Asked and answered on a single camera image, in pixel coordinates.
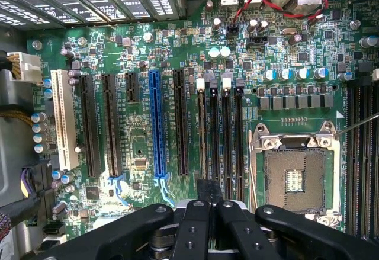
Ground yellow wire bundle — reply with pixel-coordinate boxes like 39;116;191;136
0;110;35;127

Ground long black expansion slot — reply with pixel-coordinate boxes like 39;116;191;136
101;73;124;178
172;69;190;176
78;74;102;179

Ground red and black twisted wire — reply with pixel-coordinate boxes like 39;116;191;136
232;0;330;26

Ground black connector with purple wires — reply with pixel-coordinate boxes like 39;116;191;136
20;159;57;203

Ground RAM slot with white latch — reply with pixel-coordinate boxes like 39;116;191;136
195;78;208;181
221;77;233;199

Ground black SATA port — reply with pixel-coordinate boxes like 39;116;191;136
43;223;67;237

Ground multicoloured ribbon wires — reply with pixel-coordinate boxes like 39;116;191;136
0;212;12;243

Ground short black expansion slot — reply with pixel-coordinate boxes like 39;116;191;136
124;72;140;104

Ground white PCI expansion slot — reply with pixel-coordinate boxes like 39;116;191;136
50;69;80;171

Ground green motherboard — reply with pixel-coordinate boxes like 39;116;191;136
26;0;379;243

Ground black sleeved cable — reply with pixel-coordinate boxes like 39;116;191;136
0;194;42;228

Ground white power connector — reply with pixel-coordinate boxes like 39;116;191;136
5;52;43;85

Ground silver CPU socket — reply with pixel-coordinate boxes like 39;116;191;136
248;120;344;228

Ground blue expansion slot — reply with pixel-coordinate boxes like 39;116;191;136
149;69;171;187

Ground square black chip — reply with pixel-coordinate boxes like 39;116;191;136
85;186;100;201

